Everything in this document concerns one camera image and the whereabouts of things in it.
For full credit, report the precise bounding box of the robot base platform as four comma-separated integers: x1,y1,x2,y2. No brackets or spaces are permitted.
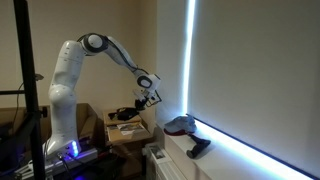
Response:
13,142,100,179

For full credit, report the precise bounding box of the white colourful brochure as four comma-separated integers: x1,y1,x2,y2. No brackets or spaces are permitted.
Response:
115,122,147,136

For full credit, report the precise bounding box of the black tripod stand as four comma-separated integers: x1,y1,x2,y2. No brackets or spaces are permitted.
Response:
0,0,50,180

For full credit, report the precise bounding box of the white perforated radiator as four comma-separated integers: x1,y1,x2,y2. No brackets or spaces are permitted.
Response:
144,142,188,180

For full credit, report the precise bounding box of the white picture label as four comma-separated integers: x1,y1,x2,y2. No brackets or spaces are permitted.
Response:
150,145,168,160

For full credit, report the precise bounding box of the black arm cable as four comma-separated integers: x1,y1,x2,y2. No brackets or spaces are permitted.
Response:
105,35,150,76

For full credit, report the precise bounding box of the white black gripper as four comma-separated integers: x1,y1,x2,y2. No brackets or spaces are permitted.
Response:
132,87,163,112

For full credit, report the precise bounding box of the brown cardboard box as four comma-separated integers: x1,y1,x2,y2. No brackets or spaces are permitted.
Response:
0,102,100,150

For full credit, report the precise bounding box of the white roller blind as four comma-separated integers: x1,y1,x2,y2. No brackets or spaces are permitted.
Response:
187,0,320,180

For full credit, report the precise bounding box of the black cap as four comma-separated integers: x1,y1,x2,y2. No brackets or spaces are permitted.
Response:
107,106,142,122

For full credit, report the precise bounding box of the black handheld tool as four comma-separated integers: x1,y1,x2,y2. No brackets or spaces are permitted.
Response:
185,133,212,160

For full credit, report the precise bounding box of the wooden side table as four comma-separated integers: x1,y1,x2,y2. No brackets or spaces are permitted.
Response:
101,108,155,178

